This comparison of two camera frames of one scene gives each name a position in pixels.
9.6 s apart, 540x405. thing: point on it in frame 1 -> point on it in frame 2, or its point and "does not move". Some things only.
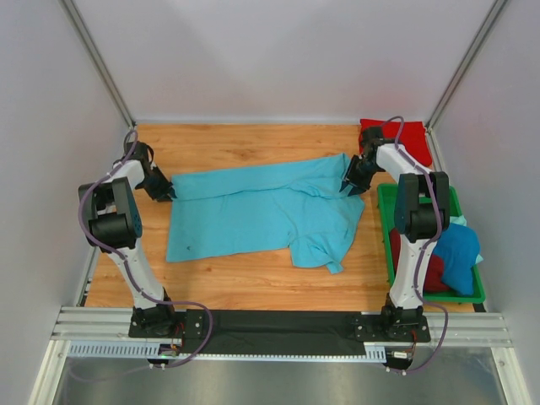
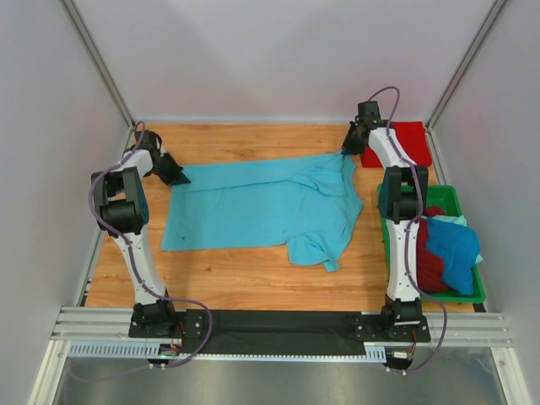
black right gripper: x=363 y=186 -> x=348 y=147
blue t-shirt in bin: x=458 y=250 does not move
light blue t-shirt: x=295 y=203 does not move
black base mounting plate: x=278 y=332 does not move
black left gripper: x=164 y=189 -> x=175 y=172
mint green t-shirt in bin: x=461 y=220 does not move
